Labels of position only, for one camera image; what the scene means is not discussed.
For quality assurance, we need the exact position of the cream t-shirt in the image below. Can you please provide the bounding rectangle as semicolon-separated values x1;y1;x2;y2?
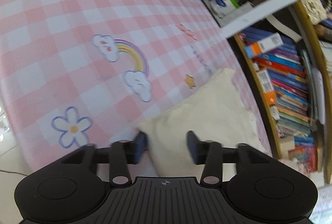
138;68;266;179

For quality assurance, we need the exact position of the cream square pen holder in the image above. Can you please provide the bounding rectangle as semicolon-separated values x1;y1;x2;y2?
279;136;295;152

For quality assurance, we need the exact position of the lying white orange toothpaste box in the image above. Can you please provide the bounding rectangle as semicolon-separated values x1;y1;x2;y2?
257;69;277;106

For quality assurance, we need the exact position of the pink checkered tablecloth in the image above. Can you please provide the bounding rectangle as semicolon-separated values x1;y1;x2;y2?
0;0;273;178

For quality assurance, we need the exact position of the row of colourful books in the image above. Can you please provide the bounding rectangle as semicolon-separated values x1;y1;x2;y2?
239;27;322;174

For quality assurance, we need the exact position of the tall white orange toothpaste box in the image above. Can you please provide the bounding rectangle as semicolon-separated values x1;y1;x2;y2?
245;33;283;58

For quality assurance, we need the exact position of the wooden bookshelf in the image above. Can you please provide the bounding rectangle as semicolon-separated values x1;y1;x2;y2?
216;0;331;184

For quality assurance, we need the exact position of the white tablet on books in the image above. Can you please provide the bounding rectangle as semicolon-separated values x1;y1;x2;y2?
311;67;326;125

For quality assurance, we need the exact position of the white green lidded can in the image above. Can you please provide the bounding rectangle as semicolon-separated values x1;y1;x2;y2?
210;0;240;18

